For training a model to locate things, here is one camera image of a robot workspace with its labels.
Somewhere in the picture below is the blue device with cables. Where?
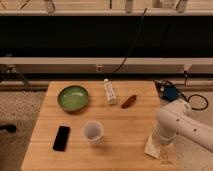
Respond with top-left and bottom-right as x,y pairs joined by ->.
155,80 -> 209,111

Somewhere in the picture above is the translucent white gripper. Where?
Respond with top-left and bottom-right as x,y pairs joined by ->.
152,123 -> 176,159

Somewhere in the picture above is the clear plastic cup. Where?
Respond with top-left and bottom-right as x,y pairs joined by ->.
82,121 -> 104,145

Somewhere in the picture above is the white sponge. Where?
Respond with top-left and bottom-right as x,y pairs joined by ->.
144,135 -> 161,159

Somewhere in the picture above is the green ceramic bowl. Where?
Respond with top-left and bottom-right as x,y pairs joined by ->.
57,85 -> 89,112

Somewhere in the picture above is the wooden table board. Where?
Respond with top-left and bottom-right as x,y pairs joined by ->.
21,81 -> 180,171

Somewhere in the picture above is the black hanging cable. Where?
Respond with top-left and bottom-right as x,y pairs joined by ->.
108,7 -> 148,76

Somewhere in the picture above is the black smartphone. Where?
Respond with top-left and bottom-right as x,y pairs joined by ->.
53,126 -> 70,151

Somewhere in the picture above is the black object at left edge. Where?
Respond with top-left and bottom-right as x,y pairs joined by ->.
0,124 -> 17,133

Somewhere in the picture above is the brown sausage toy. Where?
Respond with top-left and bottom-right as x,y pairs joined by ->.
121,95 -> 137,109

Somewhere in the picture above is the white plastic bottle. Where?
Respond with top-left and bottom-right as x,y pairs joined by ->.
104,79 -> 117,105

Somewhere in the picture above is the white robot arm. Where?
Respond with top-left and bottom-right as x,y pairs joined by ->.
151,100 -> 213,159

